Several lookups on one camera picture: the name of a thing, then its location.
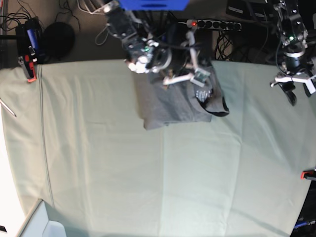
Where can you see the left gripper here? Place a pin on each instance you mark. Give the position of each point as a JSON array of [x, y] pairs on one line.
[[295, 64]]

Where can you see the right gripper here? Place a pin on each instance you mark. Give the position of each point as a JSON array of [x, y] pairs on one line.
[[177, 66]]

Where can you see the grey t-shirt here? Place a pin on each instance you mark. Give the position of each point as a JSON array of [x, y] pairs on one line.
[[182, 102]]

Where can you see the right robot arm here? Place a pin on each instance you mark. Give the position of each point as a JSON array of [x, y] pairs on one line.
[[154, 41]]

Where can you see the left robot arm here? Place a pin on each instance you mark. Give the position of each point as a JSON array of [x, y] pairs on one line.
[[293, 37]]

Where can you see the blue box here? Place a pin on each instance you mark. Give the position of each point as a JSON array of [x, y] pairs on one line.
[[177, 5]]

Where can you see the red black clamp right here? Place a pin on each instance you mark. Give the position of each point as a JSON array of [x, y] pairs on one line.
[[309, 175]]

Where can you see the red black clamp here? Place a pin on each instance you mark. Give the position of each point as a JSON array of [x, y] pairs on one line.
[[28, 64], [309, 175]]

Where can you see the black round bag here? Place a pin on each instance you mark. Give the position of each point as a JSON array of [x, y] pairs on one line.
[[58, 40]]

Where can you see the light green table cloth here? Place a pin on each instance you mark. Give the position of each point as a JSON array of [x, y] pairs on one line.
[[75, 139]]

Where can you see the red black clamp left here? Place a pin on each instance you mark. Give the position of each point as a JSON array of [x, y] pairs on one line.
[[28, 64]]

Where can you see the metal rod at left edge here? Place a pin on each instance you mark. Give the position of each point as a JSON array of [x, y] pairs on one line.
[[7, 107]]

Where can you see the white bin corner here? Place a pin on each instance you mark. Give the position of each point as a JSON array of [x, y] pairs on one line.
[[38, 223]]

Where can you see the power strip with red switch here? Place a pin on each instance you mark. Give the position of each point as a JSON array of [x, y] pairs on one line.
[[216, 25]]

